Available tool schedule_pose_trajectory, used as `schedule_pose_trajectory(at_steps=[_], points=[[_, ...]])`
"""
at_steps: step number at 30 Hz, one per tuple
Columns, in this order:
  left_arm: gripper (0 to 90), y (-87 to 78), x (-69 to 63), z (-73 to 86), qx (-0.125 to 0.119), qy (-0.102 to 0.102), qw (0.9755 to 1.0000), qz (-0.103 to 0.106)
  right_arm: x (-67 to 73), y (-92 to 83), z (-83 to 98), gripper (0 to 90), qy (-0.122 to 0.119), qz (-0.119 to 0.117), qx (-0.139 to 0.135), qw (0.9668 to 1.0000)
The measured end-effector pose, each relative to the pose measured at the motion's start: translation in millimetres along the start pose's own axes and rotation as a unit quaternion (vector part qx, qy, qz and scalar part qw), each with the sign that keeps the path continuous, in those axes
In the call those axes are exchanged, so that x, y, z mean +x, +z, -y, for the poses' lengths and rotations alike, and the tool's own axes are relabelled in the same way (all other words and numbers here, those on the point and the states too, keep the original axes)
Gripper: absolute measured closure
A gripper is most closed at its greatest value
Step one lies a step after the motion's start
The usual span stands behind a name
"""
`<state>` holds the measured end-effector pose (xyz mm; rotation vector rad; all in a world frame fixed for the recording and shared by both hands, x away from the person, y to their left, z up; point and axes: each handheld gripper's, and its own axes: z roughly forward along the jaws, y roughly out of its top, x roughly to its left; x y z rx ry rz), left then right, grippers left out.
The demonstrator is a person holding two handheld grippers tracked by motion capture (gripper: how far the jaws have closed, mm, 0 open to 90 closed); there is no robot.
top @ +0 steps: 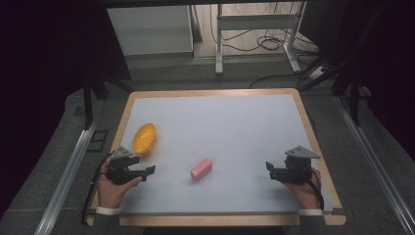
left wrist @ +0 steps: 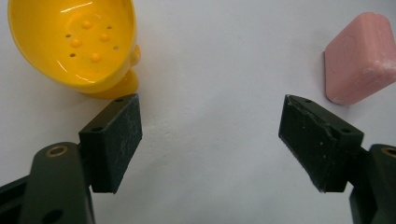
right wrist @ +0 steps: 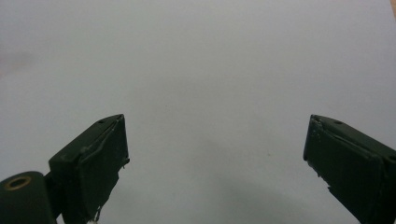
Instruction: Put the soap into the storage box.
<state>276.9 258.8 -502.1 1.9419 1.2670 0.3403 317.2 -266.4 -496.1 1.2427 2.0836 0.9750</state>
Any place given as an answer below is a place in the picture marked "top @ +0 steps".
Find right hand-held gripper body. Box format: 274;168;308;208
275;145;321;184

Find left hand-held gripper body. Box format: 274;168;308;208
106;145;141;186

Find yellow plastic bowl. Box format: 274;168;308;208
131;122;159;157

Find pink rectangular block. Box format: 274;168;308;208
190;158;214;183

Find person's left hand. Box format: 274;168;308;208
97;161;144;210

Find person's right hand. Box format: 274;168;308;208
282;167;323;211

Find wooden-framed white board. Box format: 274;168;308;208
119;93;335;215

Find black stand legs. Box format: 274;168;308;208
298;58;365;127
80;72;134;131

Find white power strip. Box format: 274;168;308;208
307;66;328;81

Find dark curtain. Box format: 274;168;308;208
0;0;131;219
298;0;415;161

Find white cabinet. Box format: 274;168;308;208
107;4;195;57

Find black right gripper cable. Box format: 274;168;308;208
306;168;326;211

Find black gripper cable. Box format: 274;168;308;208
81;152;114;226
306;168;326;211

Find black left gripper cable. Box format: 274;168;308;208
81;152;114;226

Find aluminium rail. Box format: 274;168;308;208
33;119;100;235
335;95;415;235

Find black floor cables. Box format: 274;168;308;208
208;2;322;57

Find white metal desk frame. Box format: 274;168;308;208
214;2;308;76

